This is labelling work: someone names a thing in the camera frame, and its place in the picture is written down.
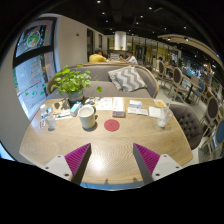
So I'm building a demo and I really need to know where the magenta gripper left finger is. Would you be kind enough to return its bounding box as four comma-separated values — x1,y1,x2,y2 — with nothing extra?
44,142,92,186

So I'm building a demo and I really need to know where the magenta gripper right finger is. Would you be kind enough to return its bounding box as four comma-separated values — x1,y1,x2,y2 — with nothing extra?
132,142,184,185

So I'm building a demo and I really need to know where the white ceramic mug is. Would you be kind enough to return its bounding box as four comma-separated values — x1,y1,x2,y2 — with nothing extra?
78,105,96,129

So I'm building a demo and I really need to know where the clear glass left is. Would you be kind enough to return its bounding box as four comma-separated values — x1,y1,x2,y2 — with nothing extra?
45,113,57,130

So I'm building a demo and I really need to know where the clear glass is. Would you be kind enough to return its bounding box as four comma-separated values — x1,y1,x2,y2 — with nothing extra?
45,113,57,130
157,108,173,128

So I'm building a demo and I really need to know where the round red coaster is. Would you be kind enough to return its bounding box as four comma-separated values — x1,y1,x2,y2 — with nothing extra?
104,119,120,132

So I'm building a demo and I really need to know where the white napkin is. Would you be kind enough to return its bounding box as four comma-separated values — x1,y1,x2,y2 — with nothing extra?
149,107,161,118

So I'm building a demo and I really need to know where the clear glass right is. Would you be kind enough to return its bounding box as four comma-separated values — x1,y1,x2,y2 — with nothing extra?
157,108,173,128

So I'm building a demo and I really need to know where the blue tissue pack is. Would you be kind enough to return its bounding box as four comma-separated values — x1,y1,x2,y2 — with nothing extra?
70,102,82,116

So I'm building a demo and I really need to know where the white leaflet right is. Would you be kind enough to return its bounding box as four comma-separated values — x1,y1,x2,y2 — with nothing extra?
127,107,148,116

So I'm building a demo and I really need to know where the tufted grey armchair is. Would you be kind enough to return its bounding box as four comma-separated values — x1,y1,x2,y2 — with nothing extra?
170,104,203,150

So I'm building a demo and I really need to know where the yellow card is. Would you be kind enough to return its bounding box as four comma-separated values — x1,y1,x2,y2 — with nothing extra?
153,99,167,107

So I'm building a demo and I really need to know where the white menu sheet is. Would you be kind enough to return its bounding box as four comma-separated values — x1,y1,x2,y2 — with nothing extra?
96,98,113,110

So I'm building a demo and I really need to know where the small booklet with red edge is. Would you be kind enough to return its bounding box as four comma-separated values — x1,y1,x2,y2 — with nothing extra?
112,97,125,118

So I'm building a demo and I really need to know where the grey curved sofa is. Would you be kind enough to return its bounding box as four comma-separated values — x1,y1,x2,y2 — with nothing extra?
46,62,160,100

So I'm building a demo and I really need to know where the green potted plant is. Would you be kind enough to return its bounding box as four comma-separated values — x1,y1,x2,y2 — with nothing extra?
47,64,92,102

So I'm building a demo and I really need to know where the grey zigzag cushion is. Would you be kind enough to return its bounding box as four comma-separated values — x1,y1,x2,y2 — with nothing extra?
108,66,147,92

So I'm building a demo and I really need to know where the wooden dining chair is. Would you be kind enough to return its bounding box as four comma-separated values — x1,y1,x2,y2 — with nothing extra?
170,67,185,99

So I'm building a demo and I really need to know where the person in white shirt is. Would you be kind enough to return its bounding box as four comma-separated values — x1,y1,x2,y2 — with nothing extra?
120,51,137,64

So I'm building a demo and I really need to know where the person in yellow shirt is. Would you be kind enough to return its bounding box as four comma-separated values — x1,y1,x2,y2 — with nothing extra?
89,48,107,63

